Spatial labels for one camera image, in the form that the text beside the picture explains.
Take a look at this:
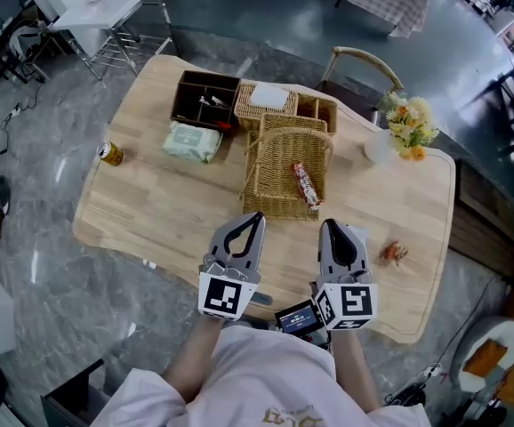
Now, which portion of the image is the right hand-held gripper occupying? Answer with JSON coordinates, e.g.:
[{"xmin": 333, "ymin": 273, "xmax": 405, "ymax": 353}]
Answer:
[{"xmin": 313, "ymin": 219, "xmax": 379, "ymax": 331}]

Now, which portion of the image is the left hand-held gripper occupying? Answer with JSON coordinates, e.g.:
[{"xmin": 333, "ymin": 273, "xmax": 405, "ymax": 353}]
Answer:
[{"xmin": 197, "ymin": 212, "xmax": 267, "ymax": 323}]

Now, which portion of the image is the white square sachet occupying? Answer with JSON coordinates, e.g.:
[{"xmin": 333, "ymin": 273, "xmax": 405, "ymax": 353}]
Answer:
[{"xmin": 346, "ymin": 224, "xmax": 370, "ymax": 251}]

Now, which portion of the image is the orange candy wrapper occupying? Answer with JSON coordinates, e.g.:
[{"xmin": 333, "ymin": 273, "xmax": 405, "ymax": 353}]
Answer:
[{"xmin": 380, "ymin": 239, "xmax": 409, "ymax": 266}]

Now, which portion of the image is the red striped snack bar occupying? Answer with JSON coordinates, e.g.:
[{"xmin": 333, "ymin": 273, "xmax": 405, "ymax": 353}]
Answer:
[{"xmin": 293, "ymin": 162, "xmax": 321, "ymax": 212}]

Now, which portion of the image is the large wicker basket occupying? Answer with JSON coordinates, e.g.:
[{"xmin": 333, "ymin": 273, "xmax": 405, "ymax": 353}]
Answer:
[{"xmin": 238, "ymin": 113, "xmax": 336, "ymax": 221}]

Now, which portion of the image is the person's right forearm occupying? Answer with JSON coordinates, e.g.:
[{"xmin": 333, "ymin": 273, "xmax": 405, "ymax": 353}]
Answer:
[{"xmin": 331, "ymin": 326, "xmax": 381, "ymax": 413}]

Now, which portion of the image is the person's left forearm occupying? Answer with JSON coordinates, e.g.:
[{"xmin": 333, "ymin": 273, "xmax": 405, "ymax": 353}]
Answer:
[{"xmin": 161, "ymin": 316, "xmax": 222, "ymax": 402}]

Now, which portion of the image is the small black screen device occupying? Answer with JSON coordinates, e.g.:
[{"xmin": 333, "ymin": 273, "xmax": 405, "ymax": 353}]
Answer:
[{"xmin": 274, "ymin": 299, "xmax": 325, "ymax": 336}]

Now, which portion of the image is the white vase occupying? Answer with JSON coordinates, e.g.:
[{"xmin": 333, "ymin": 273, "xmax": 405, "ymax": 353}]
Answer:
[{"xmin": 363, "ymin": 129, "xmax": 394, "ymax": 165}]

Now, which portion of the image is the green wet wipes pack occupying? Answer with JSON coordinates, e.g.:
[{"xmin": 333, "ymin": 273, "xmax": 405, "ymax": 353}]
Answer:
[{"xmin": 161, "ymin": 120, "xmax": 224, "ymax": 165}]

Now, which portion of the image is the person's white shirt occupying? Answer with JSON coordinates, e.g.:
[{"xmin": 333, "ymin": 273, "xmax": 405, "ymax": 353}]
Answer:
[{"xmin": 90, "ymin": 325, "xmax": 431, "ymax": 427}]

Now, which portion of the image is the wicker tissue box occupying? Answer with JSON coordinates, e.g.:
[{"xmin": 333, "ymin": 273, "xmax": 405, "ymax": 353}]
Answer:
[{"xmin": 233, "ymin": 82, "xmax": 300, "ymax": 133}]

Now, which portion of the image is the dark wooden bench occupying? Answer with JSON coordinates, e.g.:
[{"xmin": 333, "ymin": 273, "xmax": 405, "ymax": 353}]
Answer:
[{"xmin": 447, "ymin": 160, "xmax": 514, "ymax": 279}]

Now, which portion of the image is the yellow flower bouquet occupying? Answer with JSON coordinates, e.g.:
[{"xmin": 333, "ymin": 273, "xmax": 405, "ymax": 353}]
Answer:
[{"xmin": 379, "ymin": 91, "xmax": 440, "ymax": 163}]

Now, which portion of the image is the black floor device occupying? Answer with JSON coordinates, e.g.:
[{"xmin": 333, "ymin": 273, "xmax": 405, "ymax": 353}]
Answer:
[{"xmin": 383, "ymin": 383, "xmax": 427, "ymax": 411}]

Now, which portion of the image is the dark brown organizer box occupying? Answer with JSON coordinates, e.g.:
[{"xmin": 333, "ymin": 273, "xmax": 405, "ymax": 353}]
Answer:
[{"xmin": 170, "ymin": 69, "xmax": 242, "ymax": 131}]

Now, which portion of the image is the wooden armchair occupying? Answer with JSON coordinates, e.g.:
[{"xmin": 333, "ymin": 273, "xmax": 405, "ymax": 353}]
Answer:
[{"xmin": 314, "ymin": 45, "xmax": 405, "ymax": 126}]

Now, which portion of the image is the gold drink can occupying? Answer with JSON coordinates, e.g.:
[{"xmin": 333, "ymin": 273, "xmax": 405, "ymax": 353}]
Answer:
[{"xmin": 96, "ymin": 141, "xmax": 125, "ymax": 166}]

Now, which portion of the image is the white tissue sheet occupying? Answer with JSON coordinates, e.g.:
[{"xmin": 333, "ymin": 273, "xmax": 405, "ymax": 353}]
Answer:
[{"xmin": 250, "ymin": 82, "xmax": 290, "ymax": 109}]

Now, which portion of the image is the orange cushion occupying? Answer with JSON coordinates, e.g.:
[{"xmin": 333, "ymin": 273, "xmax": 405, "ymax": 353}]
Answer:
[{"xmin": 461, "ymin": 339, "xmax": 510, "ymax": 377}]

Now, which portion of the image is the grey round pouf bed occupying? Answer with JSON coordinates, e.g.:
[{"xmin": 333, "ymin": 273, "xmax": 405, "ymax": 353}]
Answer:
[{"xmin": 450, "ymin": 317, "xmax": 514, "ymax": 393}]

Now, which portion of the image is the black side stand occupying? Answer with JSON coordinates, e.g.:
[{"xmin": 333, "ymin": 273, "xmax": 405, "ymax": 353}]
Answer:
[{"xmin": 41, "ymin": 358, "xmax": 111, "ymax": 427}]

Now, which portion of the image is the white side table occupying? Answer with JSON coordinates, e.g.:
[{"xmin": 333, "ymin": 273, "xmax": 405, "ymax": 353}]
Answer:
[{"xmin": 52, "ymin": 0, "xmax": 178, "ymax": 82}]

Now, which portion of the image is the white jacket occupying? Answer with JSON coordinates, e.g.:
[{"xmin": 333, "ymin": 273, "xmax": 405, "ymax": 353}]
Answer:
[{"xmin": 10, "ymin": 24, "xmax": 44, "ymax": 60}]

